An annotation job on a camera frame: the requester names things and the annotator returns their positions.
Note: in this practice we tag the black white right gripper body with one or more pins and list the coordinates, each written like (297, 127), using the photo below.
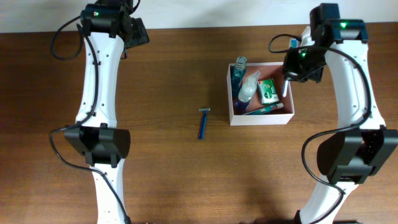
(302, 74)

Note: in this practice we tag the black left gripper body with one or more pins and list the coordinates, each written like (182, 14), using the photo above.
(138, 34)

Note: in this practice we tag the blue white toothbrush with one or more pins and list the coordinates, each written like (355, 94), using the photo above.
(285, 87)

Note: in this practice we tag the green soap box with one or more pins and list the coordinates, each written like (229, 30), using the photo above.
(267, 92)

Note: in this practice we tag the clear purple spray bottle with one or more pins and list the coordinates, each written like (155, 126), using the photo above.
(247, 92)

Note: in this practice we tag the green red toothpaste tube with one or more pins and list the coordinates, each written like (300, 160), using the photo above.
(265, 109)

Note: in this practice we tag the blue mouthwash bottle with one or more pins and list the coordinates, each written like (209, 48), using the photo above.
(239, 71)

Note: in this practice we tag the blue disposable razor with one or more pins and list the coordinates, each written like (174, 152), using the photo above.
(203, 122)

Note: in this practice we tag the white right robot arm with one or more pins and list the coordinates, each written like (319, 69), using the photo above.
(361, 143)

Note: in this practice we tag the pink cardboard box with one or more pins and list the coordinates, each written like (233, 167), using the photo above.
(278, 117)

